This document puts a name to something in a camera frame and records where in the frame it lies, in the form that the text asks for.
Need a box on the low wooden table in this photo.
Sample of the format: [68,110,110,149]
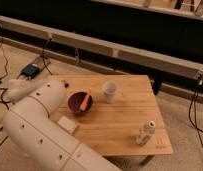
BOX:
[51,75,173,156]

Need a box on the dark purple bowl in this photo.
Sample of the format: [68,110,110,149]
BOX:
[68,92,93,115]

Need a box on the black floor cables left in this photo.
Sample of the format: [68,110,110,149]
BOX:
[0,36,54,153]

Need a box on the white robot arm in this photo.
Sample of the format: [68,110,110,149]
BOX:
[3,80,121,171]

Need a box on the black cable right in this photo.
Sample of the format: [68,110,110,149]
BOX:
[188,74,203,168]

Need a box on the orange carrot toy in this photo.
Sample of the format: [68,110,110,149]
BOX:
[79,93,90,111]

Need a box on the white sponge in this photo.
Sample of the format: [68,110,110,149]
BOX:
[57,116,78,134]

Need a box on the white plastic bottle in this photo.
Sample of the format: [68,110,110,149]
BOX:
[136,121,156,146]

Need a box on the long grey rail beam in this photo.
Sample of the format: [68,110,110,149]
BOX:
[0,16,203,79]

